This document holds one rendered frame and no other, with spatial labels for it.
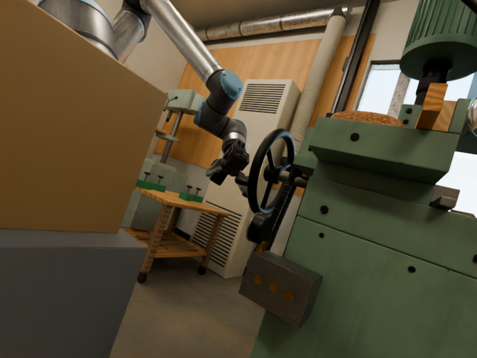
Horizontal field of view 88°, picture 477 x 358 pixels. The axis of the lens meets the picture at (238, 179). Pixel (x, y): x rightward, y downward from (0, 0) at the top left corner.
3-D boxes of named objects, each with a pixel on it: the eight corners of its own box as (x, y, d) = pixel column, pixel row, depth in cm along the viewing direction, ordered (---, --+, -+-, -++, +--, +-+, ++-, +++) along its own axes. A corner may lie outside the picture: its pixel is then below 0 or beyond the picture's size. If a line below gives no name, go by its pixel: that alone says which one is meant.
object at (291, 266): (254, 285, 53) (266, 249, 53) (309, 316, 47) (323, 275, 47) (235, 292, 46) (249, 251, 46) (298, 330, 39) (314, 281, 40)
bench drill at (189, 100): (143, 221, 307) (187, 102, 315) (173, 239, 269) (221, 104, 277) (105, 216, 269) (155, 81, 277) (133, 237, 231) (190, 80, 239)
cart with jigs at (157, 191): (164, 248, 232) (187, 182, 235) (207, 276, 199) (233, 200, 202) (93, 248, 178) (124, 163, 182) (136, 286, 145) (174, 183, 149)
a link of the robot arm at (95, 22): (33, 15, 43) (35, -34, 50) (35, 91, 54) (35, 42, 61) (127, 45, 52) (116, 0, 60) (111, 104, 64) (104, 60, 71)
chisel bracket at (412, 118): (390, 143, 69) (399, 114, 70) (454, 153, 62) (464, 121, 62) (392, 133, 63) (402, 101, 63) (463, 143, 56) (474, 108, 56)
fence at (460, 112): (405, 194, 88) (409, 180, 88) (410, 196, 87) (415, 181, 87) (447, 131, 36) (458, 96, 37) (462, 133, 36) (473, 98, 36)
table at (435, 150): (319, 188, 103) (324, 175, 103) (405, 212, 87) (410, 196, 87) (262, 136, 51) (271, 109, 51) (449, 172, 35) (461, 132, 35)
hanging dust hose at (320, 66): (282, 166, 232) (329, 28, 239) (299, 170, 222) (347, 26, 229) (275, 160, 218) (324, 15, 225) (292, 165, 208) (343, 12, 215)
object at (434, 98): (392, 192, 90) (395, 182, 91) (398, 193, 89) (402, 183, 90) (421, 109, 33) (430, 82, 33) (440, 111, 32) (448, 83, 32)
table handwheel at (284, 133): (281, 195, 98) (290, 121, 87) (333, 212, 88) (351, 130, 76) (240, 229, 76) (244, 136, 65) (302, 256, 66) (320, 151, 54)
